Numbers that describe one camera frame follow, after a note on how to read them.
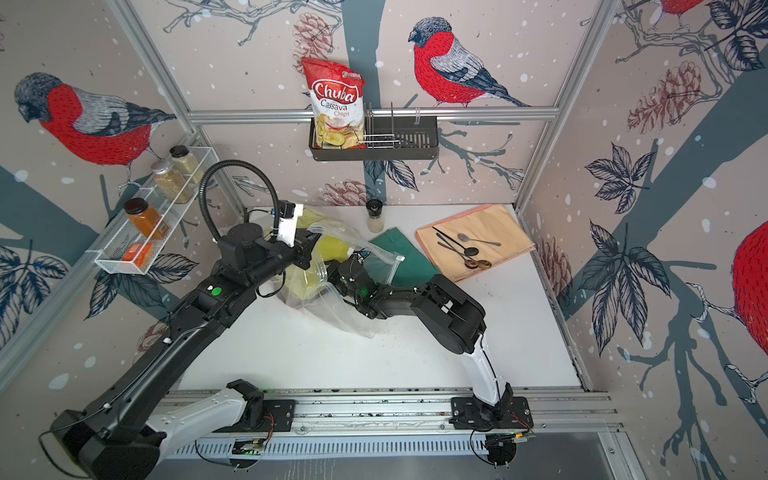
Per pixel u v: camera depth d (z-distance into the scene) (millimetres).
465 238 1091
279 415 732
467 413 728
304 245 590
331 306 743
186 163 801
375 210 1063
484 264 1007
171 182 746
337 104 779
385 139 790
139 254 646
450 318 522
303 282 745
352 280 698
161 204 796
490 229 1141
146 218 661
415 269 978
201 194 436
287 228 577
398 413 756
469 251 1063
